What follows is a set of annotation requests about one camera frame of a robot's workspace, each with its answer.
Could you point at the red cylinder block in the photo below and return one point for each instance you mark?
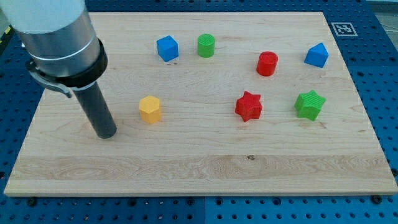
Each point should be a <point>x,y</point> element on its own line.
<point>266,64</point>

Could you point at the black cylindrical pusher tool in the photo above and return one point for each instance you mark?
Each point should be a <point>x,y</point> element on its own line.
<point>93,104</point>

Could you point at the white fiducial marker tag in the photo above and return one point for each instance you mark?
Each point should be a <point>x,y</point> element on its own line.
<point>344,29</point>

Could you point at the yellow hexagon block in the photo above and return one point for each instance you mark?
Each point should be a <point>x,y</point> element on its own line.
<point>149,108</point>

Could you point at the green cylinder block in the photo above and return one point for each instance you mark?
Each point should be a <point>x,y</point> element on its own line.
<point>206,45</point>

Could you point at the wooden board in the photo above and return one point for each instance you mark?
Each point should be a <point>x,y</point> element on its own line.
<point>200,146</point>

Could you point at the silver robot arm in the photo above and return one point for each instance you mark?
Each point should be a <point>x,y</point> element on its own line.
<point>59,36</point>

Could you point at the red star block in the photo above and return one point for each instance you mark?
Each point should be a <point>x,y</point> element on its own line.
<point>249,106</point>

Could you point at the blue cube block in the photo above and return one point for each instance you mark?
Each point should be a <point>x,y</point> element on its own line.
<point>167,48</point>

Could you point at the blue triangular block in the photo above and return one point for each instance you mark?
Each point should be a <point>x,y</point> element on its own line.
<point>317,56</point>

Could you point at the green star block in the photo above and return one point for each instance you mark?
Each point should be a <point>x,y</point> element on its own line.
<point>309,105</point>

